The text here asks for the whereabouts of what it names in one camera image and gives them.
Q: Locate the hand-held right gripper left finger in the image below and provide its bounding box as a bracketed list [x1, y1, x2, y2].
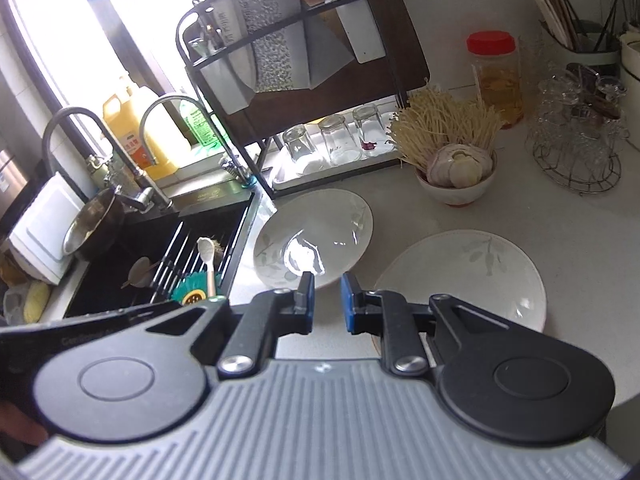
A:
[145, 272, 317, 380]

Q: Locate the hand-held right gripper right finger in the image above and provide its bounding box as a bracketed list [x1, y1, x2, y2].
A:
[341, 272, 501, 376]

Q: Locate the white leaf print plate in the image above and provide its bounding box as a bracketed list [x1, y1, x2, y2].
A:
[252, 189, 375, 290]
[371, 230, 547, 356]

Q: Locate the yellow sponge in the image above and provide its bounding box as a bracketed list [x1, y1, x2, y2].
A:
[22, 282, 52, 324]

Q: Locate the black kitchen sink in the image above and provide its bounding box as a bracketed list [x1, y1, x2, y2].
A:
[62, 187, 257, 319]

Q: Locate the wooden round brush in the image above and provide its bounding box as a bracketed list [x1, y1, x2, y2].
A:
[121, 257, 162, 289]

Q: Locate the white plastic cutting board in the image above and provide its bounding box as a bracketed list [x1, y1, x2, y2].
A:
[7, 172, 87, 287]

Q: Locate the green yellow scrubber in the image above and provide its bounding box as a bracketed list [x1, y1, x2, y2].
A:
[169, 271, 213, 307]

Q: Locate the steel mixing bowl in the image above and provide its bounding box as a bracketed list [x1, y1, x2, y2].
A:
[62, 187, 126, 262]

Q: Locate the white drip tray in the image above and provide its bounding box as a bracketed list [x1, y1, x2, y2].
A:
[270, 109, 417, 192]

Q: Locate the metal sink drain rack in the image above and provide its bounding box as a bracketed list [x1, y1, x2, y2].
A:
[149, 219, 232, 302]

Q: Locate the clear drinking glass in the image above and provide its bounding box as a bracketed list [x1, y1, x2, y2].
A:
[318, 114, 361, 166]
[282, 124, 317, 167]
[352, 105, 394, 154]

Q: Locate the white bowl red base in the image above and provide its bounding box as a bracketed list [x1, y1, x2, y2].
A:
[416, 150, 498, 207]

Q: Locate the silver appliance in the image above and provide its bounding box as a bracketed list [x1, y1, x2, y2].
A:
[0, 147, 29, 222]

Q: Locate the garlic bulb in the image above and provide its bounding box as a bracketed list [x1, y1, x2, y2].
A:
[427, 143, 494, 188]

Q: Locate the green bottle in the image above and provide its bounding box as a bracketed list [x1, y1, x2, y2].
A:
[177, 100, 224, 149]

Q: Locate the black metal dish rack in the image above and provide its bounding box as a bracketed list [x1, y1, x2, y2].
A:
[176, 0, 432, 202]

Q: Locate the dark grey faucet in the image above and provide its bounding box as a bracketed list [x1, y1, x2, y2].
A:
[42, 106, 174, 212]

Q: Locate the yellow detergent bottle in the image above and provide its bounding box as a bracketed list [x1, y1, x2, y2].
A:
[102, 77, 179, 182]

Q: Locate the white knife holder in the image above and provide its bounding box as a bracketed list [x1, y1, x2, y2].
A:
[192, 7, 257, 117]

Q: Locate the chrome faucet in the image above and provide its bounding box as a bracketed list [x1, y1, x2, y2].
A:
[138, 94, 257, 190]

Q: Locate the speckled grey cutting board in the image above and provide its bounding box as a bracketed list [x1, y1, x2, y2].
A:
[235, 0, 302, 94]

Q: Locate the red lid plastic jar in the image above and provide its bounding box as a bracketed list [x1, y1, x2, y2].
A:
[467, 31, 525, 130]

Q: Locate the white cutlery holder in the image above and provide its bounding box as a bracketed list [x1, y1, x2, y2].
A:
[329, 0, 389, 64]

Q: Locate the dark brown cutting board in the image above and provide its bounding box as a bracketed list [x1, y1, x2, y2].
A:
[215, 0, 431, 137]

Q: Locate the cluster of clear glass cups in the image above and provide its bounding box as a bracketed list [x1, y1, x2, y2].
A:
[527, 60, 629, 171]

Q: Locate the brown lid glass jar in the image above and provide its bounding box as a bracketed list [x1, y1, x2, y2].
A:
[580, 87, 624, 122]

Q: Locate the dark purple cup lid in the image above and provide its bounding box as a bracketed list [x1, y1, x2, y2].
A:
[567, 63, 601, 93]

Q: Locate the bundle of wooden chopsticks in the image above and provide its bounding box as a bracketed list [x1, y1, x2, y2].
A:
[529, 0, 585, 53]

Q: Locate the white handle dish brush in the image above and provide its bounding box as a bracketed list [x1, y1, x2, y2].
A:
[196, 237, 224, 299]

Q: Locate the wire cup rack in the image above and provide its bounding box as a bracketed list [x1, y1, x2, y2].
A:
[525, 62, 629, 196]

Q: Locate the white pot with handle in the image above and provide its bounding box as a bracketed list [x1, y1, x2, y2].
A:
[618, 25, 640, 113]

